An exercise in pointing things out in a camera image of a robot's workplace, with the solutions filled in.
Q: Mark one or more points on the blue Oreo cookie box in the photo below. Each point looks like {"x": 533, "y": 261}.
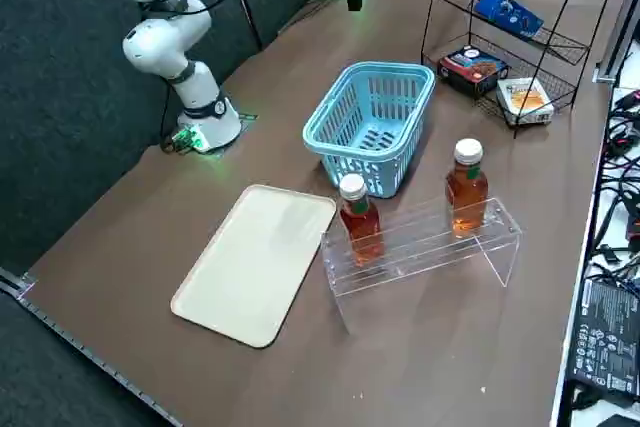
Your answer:
{"x": 505, "y": 14}

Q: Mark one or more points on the amber tea bottle white cap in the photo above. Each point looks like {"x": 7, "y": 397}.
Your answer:
{"x": 466, "y": 192}
{"x": 360, "y": 222}

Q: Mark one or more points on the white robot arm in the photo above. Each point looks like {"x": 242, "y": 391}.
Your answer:
{"x": 150, "y": 47}

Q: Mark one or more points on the light blue plastic shopping basket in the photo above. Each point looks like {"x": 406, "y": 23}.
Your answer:
{"x": 385, "y": 67}

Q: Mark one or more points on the clear acrylic shelf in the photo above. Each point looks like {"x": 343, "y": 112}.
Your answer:
{"x": 425, "y": 247}

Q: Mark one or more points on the dark brown cookie box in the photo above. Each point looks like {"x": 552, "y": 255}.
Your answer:
{"x": 470, "y": 72}

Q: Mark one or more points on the white orange cracker box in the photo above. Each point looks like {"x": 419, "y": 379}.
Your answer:
{"x": 525, "y": 99}

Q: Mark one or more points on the cream plastic tray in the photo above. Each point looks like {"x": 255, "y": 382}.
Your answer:
{"x": 250, "y": 267}

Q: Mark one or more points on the black power adapter with labels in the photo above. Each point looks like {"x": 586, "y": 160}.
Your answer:
{"x": 605, "y": 337}

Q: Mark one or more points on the silver aluminium post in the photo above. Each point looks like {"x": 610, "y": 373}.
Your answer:
{"x": 622, "y": 42}

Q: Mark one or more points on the silver aluminium edge rail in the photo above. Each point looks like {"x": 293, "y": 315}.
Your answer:
{"x": 100, "y": 364}

